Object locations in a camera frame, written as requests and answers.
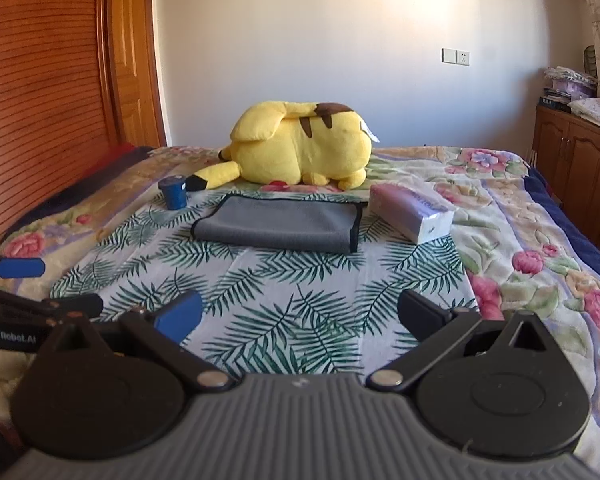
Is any purple and grey towel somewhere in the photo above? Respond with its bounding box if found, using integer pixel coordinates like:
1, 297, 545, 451
190, 195, 367, 255

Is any floral bed blanket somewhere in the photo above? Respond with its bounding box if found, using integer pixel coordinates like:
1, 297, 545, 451
0, 148, 600, 474

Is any wooden slatted wardrobe door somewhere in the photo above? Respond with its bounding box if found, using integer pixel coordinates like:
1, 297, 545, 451
0, 0, 120, 239

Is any red cloth at bedside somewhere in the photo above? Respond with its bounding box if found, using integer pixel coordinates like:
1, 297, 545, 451
90, 142, 136, 172

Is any blue cylindrical container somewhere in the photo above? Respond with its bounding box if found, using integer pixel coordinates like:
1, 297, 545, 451
158, 176, 187, 210

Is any dark blue bed cover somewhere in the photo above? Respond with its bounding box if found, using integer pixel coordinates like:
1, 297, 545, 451
524, 167, 600, 274

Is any palm leaf print sheet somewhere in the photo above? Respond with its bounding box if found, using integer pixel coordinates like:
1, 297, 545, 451
50, 192, 476, 377

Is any pink tissue pack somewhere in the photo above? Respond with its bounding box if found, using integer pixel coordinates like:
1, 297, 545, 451
368, 183, 454, 245

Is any wooden sideboard cabinet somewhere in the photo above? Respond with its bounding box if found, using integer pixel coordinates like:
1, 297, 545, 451
532, 105, 600, 250

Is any wooden panel door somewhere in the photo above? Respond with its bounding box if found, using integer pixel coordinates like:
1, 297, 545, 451
106, 0, 166, 148

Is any white folded cloth bundle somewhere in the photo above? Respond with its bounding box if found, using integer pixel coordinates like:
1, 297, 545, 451
569, 98, 600, 127

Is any yellow Pikachu plush toy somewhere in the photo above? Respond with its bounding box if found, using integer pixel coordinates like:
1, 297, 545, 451
185, 101, 378, 192

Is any stack of folded linens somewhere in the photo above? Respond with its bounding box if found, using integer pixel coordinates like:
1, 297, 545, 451
539, 66, 597, 114

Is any white wall switch plate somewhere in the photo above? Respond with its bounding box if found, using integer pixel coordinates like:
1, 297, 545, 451
441, 48, 470, 66

